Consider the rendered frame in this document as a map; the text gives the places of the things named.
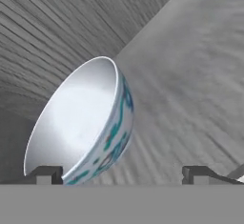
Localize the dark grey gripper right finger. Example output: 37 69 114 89
181 165 243 186

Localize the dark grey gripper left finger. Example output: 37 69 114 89
26 165 64 186

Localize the white bowl with teal pattern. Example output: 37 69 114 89
23 55 135 186

